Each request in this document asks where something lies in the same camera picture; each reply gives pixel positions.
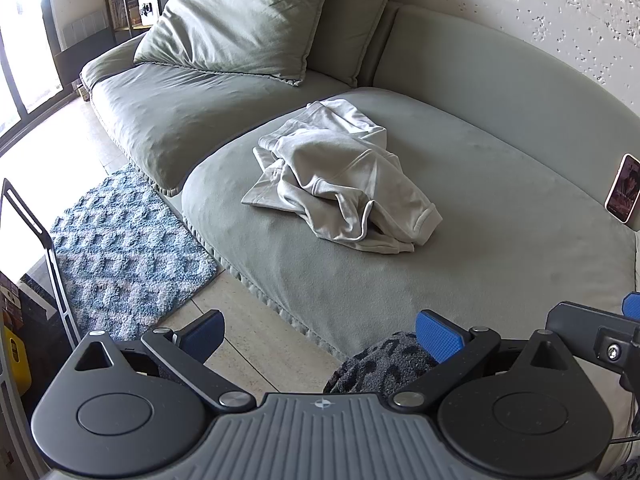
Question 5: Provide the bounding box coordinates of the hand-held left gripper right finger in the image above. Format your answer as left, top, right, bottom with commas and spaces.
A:
390, 310, 576, 411

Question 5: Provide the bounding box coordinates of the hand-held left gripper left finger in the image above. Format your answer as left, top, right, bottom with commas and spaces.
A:
75, 310, 257, 412

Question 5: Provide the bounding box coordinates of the white sweatshirt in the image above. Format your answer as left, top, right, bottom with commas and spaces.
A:
241, 100, 443, 256

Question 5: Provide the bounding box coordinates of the person's leg in patterned pants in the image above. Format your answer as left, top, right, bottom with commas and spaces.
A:
322, 331, 441, 396
606, 461, 640, 480

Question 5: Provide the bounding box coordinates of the blue patterned rug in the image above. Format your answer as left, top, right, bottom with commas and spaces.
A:
50, 162, 219, 343

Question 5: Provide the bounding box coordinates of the smartphone in pink case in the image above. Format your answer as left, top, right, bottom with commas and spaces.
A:
605, 154, 640, 225

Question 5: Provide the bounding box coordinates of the grey-green sofa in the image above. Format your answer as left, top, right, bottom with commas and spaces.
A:
80, 2, 640, 456

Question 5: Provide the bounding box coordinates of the black metal stand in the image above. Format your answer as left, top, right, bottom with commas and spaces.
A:
0, 177, 83, 351

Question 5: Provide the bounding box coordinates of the yellow box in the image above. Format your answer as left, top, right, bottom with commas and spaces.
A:
2, 325, 33, 396

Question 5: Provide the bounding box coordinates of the large grey-green pillow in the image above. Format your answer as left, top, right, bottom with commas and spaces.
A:
134, 0, 337, 86

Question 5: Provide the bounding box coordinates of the glass balcony door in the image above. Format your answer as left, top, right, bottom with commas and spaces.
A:
0, 0, 66, 156

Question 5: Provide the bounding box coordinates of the white radiator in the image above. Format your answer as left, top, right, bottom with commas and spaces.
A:
60, 10, 108, 51

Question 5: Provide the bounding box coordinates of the grey-green back pillow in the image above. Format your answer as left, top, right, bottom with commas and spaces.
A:
305, 0, 406, 88

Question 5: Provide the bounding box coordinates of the white box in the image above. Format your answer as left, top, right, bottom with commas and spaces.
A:
135, 0, 157, 28

